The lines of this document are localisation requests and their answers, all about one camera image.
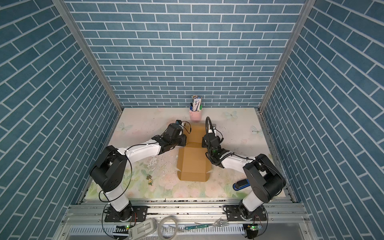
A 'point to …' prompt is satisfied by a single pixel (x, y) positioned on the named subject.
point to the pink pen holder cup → (196, 116)
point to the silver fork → (220, 223)
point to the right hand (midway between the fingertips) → (206, 133)
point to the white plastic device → (143, 229)
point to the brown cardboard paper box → (194, 161)
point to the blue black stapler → (241, 184)
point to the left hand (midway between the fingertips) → (186, 137)
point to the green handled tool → (189, 227)
